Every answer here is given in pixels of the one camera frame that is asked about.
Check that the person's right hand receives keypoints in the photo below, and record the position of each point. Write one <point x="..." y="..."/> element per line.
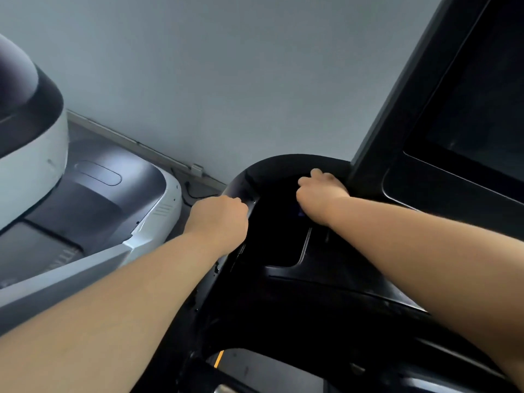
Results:
<point x="321" y="200"/>

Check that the person's left hand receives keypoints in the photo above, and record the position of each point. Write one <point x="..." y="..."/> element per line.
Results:
<point x="217" y="225"/>

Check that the person's right fingers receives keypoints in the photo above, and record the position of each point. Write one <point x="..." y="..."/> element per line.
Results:
<point x="323" y="180"/>

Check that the person's left fingers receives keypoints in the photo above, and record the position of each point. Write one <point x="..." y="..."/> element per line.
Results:
<point x="236" y="205"/>

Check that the person's right forearm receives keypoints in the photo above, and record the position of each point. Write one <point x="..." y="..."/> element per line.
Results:
<point x="434" y="257"/>

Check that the person's left forearm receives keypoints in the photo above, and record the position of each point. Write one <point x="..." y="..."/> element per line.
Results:
<point x="110" y="315"/>

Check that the black display panel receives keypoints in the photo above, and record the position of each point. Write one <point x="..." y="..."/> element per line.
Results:
<point x="458" y="118"/>

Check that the white and grey robot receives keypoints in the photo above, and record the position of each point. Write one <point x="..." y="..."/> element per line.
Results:
<point x="82" y="208"/>

